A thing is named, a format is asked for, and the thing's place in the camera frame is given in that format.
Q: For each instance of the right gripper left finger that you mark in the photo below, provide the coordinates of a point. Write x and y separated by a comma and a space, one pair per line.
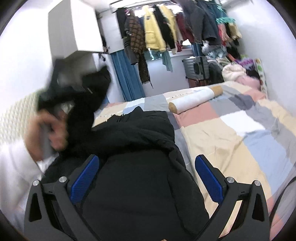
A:
51, 208

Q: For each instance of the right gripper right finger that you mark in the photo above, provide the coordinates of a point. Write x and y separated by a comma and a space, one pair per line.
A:
252, 220

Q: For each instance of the black puffer jacket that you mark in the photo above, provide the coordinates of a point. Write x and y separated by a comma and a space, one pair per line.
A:
142, 189

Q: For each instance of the person's left hand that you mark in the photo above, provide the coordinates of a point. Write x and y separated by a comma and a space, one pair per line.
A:
46, 131

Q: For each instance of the white shirt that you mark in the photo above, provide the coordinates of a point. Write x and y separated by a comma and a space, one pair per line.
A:
18, 171

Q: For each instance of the patchwork pastel bed quilt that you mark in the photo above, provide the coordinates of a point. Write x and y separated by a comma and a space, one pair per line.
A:
249, 137

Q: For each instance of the cream quilted headboard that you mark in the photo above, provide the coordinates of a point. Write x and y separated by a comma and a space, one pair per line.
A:
15, 120

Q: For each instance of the white roll bolster pillow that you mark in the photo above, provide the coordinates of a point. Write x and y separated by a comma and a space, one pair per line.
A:
194, 99

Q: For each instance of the cream folded blanket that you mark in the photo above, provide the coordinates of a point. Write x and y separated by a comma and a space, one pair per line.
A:
231, 72

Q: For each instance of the blue curtain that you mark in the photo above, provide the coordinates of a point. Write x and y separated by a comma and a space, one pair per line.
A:
127, 75

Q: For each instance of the grey ribbed suitcase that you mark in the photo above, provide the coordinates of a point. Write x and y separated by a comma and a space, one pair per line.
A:
196, 68

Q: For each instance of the yellow fleece jacket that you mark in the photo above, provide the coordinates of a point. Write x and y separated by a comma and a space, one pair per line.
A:
153, 36

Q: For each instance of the green clip hanger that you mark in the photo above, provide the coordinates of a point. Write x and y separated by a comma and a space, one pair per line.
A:
224, 20

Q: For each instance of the dark denim jacket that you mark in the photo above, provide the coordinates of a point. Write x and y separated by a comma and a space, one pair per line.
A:
200, 22

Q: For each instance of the grey wall cabinet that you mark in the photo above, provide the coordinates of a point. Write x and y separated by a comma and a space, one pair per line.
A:
76, 29

